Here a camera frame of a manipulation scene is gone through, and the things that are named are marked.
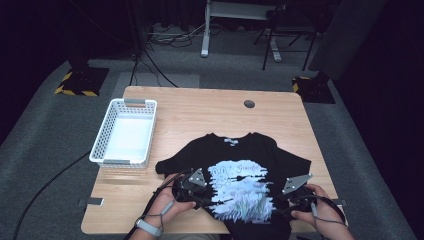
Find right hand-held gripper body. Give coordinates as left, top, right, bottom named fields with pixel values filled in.
left=281, top=172, right=318, bottom=213

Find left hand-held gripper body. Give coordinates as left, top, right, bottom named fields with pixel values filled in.
left=171, top=167, right=210, bottom=204

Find black printed T-shirt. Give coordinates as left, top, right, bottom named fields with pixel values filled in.
left=155, top=131, right=313, bottom=240

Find person's right hand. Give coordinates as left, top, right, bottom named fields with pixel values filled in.
left=290, top=183, right=348, bottom=235

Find person's left hand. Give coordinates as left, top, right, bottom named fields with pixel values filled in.
left=145, top=172, right=198, bottom=232

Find grey wristwatch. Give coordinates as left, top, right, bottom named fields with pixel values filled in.
left=134, top=217, right=164, bottom=238

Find white plastic basket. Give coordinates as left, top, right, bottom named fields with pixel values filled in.
left=88, top=98, right=158, bottom=169

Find black yellow-striped stand base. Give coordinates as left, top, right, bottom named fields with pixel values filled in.
left=54, top=66, right=110, bottom=98
left=291, top=75, right=336, bottom=105

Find grey upright panel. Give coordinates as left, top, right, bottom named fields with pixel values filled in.
left=308, top=0, right=388, bottom=82

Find black metal chair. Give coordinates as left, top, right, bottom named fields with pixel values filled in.
left=253, top=3, right=318, bottom=72

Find black stand pole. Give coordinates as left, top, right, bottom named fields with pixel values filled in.
left=125, top=0, right=149, bottom=56

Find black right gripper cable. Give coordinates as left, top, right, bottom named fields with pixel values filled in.
left=289, top=194, right=348, bottom=225

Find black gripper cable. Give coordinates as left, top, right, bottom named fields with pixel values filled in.
left=123, top=170, right=192, bottom=240
left=289, top=194, right=348, bottom=225

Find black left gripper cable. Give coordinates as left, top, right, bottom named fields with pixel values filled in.
left=123, top=170, right=192, bottom=240

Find black cable from pole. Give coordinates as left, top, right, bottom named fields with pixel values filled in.
left=128, top=49, right=180, bottom=89

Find black floor cable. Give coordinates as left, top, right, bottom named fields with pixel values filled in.
left=12, top=150, right=92, bottom=240

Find tangle of floor cables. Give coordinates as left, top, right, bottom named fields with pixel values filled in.
left=145, top=21, right=205, bottom=50

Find white desk frame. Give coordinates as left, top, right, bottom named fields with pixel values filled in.
left=200, top=0, right=288, bottom=63

